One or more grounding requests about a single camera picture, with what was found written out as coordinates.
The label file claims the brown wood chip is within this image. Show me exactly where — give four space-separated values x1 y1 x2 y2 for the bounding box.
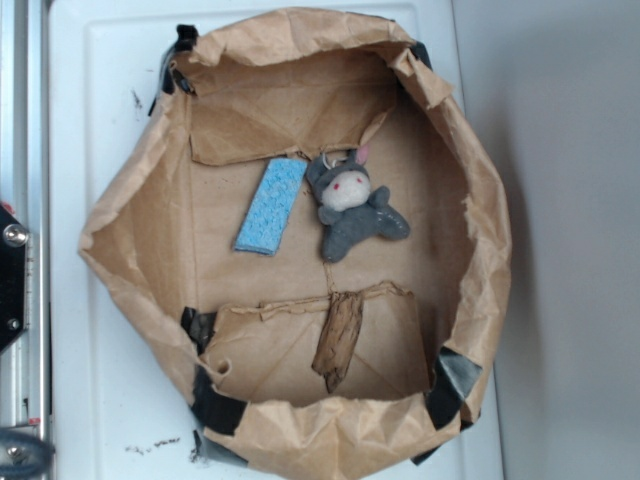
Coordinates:
312 292 364 394

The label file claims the blue sponge strip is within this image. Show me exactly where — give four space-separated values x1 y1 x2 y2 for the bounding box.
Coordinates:
234 158 307 256

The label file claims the brown paper bag tray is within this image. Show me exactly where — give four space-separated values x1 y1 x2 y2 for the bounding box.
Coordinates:
79 7 512 479

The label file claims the grey plush bunny keychain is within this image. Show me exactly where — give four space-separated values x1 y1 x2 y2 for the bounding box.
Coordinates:
306 146 410 263

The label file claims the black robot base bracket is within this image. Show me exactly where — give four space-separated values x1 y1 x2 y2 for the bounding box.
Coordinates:
0 202 30 353

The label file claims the aluminium frame rail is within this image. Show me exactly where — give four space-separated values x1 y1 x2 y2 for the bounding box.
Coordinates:
1 1 55 479

